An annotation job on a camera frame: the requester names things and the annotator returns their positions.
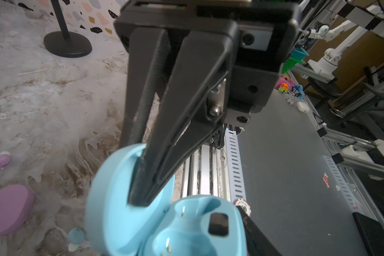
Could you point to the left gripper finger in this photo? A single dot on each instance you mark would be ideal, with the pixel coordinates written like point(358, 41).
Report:
point(256, 242)

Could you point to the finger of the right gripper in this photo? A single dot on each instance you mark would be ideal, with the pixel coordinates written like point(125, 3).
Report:
point(183, 123)
point(148, 52)

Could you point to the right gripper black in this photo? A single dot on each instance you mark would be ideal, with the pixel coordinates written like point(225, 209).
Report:
point(265, 34)

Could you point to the blue earbud charging case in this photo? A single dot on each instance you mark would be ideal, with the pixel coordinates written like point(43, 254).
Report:
point(198, 225)

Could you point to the pink earbud near case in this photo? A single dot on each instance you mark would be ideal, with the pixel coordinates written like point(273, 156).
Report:
point(5, 159)

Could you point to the pink earbud charging case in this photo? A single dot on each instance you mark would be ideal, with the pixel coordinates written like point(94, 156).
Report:
point(16, 203)

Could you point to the black microphone stand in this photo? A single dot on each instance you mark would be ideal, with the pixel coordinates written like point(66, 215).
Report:
point(64, 43)

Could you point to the blue earbud left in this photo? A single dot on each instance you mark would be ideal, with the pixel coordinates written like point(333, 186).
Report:
point(75, 237)

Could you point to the poker chip on rail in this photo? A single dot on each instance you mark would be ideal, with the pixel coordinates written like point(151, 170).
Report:
point(244, 205)

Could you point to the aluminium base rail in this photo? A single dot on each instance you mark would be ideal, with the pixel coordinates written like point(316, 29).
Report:
point(212, 171)

